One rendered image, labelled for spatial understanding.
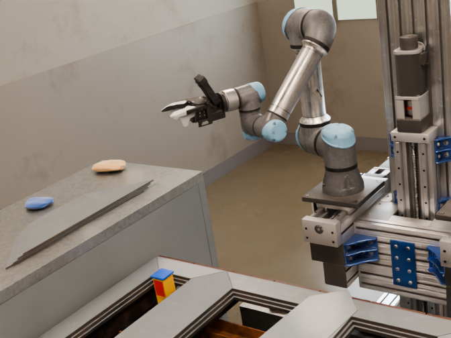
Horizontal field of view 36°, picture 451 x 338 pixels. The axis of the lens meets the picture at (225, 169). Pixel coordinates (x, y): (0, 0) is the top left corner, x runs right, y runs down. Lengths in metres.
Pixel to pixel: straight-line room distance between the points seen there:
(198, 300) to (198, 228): 0.64
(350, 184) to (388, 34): 0.53
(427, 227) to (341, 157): 0.37
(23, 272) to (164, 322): 0.48
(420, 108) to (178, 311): 1.04
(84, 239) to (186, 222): 0.54
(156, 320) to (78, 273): 0.35
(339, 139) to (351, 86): 3.47
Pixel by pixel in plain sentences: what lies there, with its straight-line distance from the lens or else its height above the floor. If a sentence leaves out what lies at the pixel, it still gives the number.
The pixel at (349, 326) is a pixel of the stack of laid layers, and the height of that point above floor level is 0.83.
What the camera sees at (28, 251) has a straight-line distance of 2.45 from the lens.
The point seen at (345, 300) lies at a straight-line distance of 2.24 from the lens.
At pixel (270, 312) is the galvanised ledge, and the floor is 0.68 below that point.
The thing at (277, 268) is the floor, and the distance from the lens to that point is 4.24.
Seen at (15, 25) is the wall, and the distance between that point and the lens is 4.39.
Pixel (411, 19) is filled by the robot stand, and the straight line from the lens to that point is 2.41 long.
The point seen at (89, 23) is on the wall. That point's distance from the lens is 4.75.
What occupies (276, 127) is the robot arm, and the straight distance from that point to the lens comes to 2.28.
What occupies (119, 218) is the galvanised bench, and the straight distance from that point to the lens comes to 2.58.
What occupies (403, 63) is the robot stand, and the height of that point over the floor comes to 1.49.
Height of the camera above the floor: 2.02
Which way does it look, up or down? 20 degrees down
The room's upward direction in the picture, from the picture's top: 9 degrees counter-clockwise
